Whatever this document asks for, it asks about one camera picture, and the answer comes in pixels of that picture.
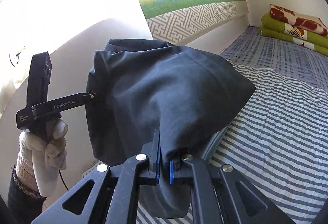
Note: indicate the person's left forearm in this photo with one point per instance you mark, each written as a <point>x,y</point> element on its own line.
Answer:
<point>23,201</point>

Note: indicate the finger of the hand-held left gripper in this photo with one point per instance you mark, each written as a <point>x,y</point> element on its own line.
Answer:
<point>91,97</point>

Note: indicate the dark grey pants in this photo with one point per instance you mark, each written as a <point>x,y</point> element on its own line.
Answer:
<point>153,85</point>

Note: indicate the light blue folded jeans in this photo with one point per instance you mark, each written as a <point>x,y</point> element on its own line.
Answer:
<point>215,144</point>

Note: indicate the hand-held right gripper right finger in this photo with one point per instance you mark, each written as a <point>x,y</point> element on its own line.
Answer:
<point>172,174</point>

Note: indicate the blue checked bed sheet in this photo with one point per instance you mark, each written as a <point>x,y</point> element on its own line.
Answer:
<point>269,60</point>

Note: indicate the red patterned folded blanket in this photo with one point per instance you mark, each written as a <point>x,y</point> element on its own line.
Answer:
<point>281,15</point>

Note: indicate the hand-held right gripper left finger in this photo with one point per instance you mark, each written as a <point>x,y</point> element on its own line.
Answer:
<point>155,162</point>

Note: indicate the striped quilt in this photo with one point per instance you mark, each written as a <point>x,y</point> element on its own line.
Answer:
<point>269,124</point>

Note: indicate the person's left hand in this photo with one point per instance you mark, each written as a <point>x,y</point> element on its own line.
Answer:
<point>55,149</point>

